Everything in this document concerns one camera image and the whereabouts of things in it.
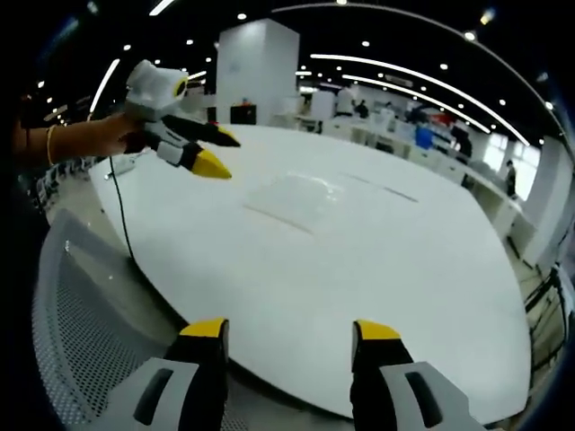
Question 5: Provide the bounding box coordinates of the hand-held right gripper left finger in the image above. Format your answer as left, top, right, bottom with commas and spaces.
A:
93, 317, 231, 431

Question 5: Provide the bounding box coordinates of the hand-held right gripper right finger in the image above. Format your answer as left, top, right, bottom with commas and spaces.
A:
349, 319, 490, 431

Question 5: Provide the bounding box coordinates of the clear resealable bag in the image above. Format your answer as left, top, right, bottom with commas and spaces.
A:
243, 172, 348, 235

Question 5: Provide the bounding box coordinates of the person's left hand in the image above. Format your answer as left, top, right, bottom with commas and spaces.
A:
95, 111, 148, 157

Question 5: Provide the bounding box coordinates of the black boxy object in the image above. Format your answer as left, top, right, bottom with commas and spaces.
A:
230, 102, 258, 126

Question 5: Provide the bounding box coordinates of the long ceiling light strip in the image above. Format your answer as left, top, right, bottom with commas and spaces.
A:
147, 0, 177, 17
341, 73, 493, 134
309, 53, 532, 147
89, 57, 122, 114

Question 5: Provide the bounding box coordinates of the white square pillar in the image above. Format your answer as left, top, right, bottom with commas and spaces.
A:
217, 18, 301, 128
523, 136, 575, 270

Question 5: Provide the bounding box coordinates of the group of round ceiling spotlights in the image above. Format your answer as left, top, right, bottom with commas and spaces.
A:
35, 0, 553, 145

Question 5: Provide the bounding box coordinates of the grey mesh office chair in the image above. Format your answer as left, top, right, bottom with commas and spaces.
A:
31, 208, 252, 431

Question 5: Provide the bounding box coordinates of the row of office chairs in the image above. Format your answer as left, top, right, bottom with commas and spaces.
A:
34, 155, 105, 213

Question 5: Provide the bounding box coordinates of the person's dark clothing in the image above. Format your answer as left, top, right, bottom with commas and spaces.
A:
6, 168, 53, 288

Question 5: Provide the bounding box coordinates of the bright window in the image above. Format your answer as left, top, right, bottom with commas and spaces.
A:
482, 133, 541, 186

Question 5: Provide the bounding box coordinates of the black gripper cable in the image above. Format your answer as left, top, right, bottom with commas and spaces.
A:
107, 154, 136, 260

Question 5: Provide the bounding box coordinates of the monitor desk black frame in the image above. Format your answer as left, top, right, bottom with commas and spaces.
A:
523, 262, 574, 378

